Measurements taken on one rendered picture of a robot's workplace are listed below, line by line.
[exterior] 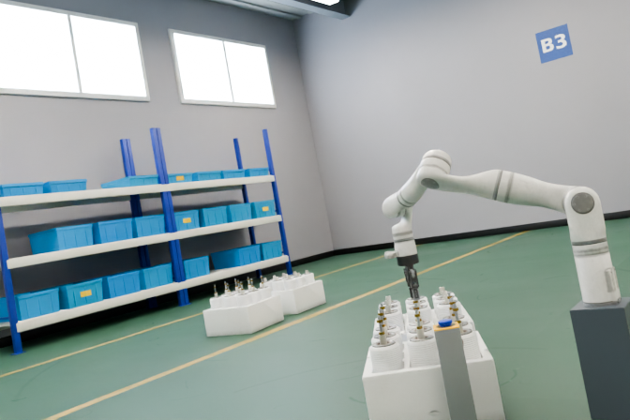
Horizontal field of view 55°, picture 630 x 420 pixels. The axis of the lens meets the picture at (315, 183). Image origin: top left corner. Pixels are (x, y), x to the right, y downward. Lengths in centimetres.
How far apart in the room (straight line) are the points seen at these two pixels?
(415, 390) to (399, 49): 774
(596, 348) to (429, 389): 48
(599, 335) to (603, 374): 11
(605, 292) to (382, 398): 70
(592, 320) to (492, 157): 688
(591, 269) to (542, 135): 664
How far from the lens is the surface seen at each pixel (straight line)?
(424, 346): 192
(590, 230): 182
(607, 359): 187
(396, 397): 193
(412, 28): 927
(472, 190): 184
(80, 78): 734
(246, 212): 757
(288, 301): 459
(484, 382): 193
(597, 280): 184
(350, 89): 972
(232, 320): 419
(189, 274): 684
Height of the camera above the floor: 68
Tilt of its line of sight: 3 degrees up
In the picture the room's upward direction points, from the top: 10 degrees counter-clockwise
